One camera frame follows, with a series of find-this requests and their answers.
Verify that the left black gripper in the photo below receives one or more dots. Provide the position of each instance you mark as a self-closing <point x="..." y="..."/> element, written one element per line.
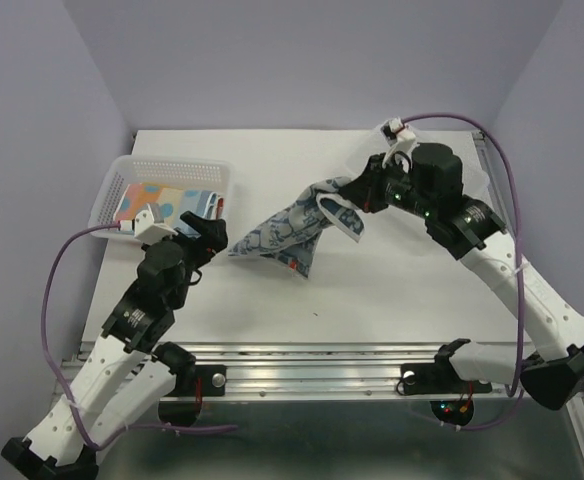
<point x="214" y="234"/>

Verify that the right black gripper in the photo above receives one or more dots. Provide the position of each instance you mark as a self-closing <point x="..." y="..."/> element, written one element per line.
<point x="365" y="193"/>

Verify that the light blue patterned towel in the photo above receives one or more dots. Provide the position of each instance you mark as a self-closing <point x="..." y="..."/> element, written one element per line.
<point x="172" y="203"/>

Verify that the white and blue printed towel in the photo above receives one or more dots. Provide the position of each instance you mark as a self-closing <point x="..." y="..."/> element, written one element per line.
<point x="290" y="236"/>

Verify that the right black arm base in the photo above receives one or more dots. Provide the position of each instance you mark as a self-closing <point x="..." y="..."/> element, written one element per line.
<point x="453" y="402"/>

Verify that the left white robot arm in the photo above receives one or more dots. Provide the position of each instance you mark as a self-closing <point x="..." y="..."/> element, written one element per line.
<point x="129" y="367"/>

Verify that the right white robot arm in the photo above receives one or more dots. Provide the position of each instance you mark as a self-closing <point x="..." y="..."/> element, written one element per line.
<point x="554" y="372"/>

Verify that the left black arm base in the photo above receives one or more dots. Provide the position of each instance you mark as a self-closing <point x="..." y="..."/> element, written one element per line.
<point x="184" y="404"/>

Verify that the right white plastic basket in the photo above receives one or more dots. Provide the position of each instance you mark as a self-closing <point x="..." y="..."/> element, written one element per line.
<point x="475" y="179"/>

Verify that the white plastic basket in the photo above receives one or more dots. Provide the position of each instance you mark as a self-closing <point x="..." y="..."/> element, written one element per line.
<point x="175" y="172"/>
<point x="475" y="179"/>

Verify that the left white plastic basket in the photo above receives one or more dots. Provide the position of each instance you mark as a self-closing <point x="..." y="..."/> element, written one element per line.
<point x="175" y="172"/>

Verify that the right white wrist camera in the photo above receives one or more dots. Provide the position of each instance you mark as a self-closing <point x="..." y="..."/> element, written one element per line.
<point x="400" y="139"/>

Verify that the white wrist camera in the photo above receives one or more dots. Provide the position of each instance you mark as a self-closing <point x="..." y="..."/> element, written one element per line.
<point x="400" y="139"/>
<point x="148" y="226"/>

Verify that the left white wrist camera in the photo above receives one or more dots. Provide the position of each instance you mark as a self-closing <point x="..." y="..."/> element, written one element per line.
<point x="148" y="226"/>

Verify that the aluminium rail frame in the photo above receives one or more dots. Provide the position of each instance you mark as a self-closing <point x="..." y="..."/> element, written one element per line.
<point x="283" y="373"/>

